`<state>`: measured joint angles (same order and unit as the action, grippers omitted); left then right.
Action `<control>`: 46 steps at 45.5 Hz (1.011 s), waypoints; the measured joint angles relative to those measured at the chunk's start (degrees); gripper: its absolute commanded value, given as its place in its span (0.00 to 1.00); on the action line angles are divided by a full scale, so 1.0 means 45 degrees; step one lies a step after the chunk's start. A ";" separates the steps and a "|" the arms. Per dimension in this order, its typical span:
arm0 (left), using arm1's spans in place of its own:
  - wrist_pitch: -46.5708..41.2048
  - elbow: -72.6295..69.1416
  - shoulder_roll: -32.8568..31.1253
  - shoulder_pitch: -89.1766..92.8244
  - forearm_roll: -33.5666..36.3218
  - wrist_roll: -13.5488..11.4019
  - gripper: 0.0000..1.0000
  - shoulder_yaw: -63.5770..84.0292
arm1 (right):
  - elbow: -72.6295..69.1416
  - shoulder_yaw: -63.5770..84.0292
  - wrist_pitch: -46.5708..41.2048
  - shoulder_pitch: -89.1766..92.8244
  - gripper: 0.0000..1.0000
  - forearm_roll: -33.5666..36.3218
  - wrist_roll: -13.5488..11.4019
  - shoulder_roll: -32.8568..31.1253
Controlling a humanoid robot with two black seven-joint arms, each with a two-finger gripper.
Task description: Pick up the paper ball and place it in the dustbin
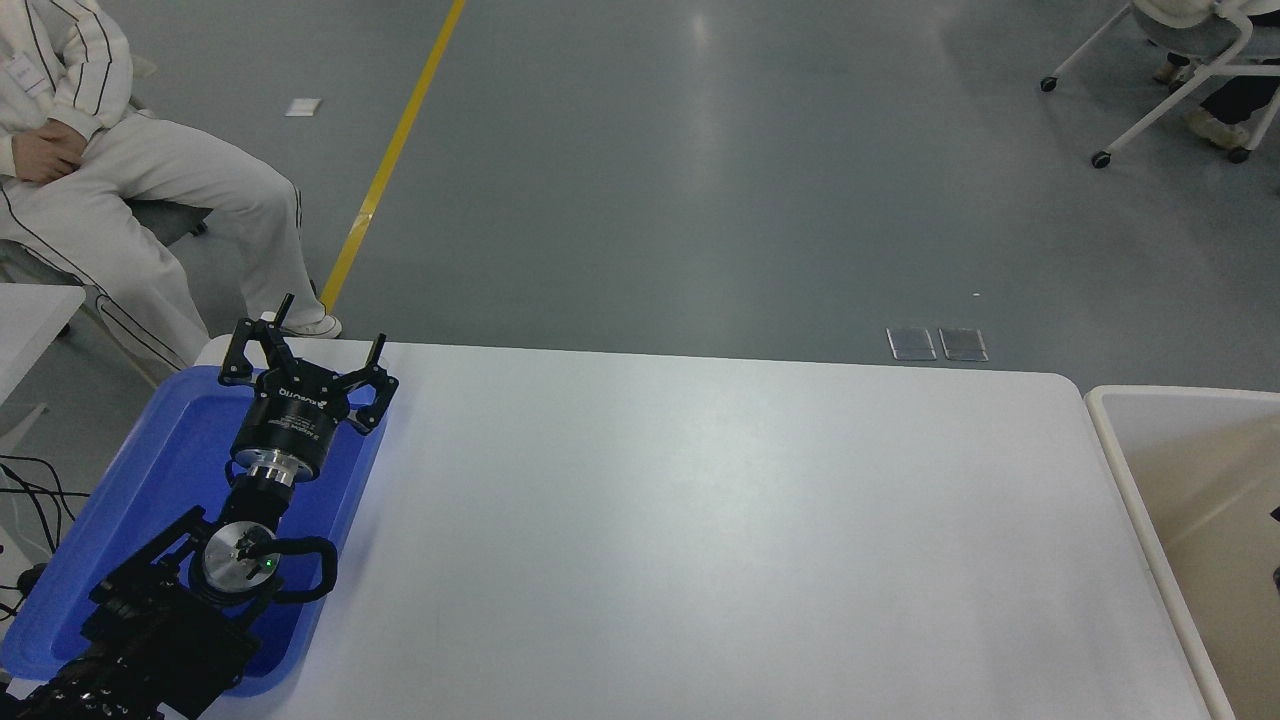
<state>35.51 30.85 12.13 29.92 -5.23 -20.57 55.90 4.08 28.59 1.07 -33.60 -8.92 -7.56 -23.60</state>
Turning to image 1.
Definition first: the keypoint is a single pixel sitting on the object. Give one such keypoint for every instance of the person on wheeled chair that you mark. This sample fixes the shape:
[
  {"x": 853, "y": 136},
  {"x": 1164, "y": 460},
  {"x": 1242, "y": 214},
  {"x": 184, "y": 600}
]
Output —
[{"x": 1170, "y": 10}]

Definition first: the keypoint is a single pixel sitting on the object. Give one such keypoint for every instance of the large pale bin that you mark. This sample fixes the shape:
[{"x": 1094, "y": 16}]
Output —
[{"x": 1200, "y": 480}]

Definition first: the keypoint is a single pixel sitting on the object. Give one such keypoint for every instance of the metal floor plate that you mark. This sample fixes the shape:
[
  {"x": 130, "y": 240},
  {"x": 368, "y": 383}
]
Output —
[
  {"x": 963, "y": 343},
  {"x": 911, "y": 343}
]

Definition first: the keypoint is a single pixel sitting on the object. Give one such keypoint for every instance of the white wheeled chair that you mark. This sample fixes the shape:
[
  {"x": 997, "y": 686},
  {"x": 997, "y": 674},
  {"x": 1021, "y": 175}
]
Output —
[{"x": 1200, "y": 40}]

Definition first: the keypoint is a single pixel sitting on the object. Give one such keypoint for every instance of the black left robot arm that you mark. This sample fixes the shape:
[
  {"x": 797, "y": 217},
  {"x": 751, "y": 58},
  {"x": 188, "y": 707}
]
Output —
[{"x": 150, "y": 630}]

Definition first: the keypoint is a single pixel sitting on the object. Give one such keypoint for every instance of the blue plastic tray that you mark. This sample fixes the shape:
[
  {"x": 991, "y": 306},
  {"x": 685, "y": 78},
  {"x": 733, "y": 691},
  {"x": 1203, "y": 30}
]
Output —
[{"x": 170, "y": 470}]

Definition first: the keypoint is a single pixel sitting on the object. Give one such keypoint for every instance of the person's hand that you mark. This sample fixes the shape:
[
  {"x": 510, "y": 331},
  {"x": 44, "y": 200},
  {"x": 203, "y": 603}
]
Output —
[{"x": 48, "y": 152}]

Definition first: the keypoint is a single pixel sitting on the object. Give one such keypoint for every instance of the small white side table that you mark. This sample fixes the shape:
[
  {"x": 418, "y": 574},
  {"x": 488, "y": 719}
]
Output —
[{"x": 30, "y": 320}]

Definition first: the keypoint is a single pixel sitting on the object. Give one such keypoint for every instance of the grey seat chair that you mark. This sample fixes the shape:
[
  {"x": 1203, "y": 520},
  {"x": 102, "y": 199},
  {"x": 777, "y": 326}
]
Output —
[{"x": 165, "y": 218}]

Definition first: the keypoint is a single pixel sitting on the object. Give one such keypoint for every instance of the white paper sheet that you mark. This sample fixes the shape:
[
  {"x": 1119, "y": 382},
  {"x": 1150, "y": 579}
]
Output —
[{"x": 303, "y": 107}]

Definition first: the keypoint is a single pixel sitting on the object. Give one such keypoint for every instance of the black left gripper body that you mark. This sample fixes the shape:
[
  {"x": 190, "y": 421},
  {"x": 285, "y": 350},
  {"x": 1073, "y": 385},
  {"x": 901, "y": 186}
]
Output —
[{"x": 285, "y": 425}]

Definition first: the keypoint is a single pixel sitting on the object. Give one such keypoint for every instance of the seated person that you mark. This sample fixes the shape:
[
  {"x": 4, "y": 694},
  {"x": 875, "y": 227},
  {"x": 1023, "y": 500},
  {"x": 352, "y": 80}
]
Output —
[{"x": 150, "y": 170}]

